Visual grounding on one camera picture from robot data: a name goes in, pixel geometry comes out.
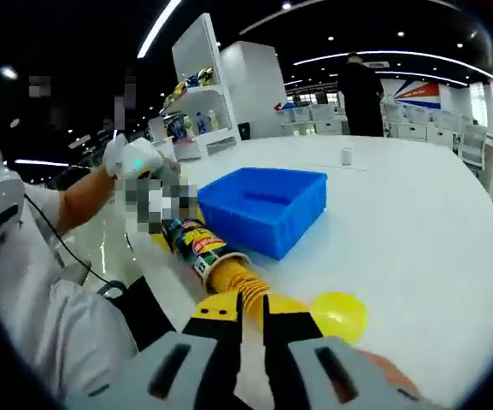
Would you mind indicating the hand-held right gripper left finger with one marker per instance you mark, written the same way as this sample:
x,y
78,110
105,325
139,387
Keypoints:
x,y
173,367

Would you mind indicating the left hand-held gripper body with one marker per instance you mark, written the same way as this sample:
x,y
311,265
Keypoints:
x,y
135,156

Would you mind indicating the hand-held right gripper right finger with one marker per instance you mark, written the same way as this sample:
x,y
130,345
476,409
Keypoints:
x,y
314,371

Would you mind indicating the yellow container lid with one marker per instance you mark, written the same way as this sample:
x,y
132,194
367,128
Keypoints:
x,y
340,318

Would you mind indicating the dark chip container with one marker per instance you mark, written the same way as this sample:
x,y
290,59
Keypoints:
x,y
205,250

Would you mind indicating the blue plastic box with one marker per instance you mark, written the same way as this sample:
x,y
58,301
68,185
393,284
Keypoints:
x,y
246,230

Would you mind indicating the yellow chips stack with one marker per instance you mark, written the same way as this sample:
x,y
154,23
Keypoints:
x,y
237,277

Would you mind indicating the person's right hand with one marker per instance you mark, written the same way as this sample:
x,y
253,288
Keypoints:
x,y
393,376

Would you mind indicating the blue snack bag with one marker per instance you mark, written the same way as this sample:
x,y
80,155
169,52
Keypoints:
x,y
181,127

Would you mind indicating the white plastic bottle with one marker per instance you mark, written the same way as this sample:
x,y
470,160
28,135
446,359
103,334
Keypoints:
x,y
201,124
213,120

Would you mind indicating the black waste bin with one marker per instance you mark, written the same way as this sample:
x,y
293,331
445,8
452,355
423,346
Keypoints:
x,y
244,131

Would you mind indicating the row of snack packets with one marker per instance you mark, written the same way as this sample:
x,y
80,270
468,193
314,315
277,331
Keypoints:
x,y
190,83

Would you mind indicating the white display shelf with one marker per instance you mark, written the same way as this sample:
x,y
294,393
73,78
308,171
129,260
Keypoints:
x,y
199,55

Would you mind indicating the white square pillar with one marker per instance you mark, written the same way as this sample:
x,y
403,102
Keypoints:
x,y
254,89

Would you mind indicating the person in white shirt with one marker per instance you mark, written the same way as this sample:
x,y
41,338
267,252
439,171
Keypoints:
x,y
58,320

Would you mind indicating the white table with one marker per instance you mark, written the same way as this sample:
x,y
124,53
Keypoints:
x,y
400,235

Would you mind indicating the small white cup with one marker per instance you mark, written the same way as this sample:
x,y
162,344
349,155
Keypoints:
x,y
346,157

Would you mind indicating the row of white desks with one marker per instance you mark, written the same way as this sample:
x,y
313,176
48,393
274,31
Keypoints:
x,y
412,124

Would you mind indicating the white mesh office chair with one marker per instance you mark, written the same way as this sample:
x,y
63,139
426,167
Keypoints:
x,y
473,145

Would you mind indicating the grey chair frame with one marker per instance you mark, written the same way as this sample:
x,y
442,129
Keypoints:
x,y
111,289

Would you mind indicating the red blue wall poster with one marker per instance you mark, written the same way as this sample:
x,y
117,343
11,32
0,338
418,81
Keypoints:
x,y
417,96

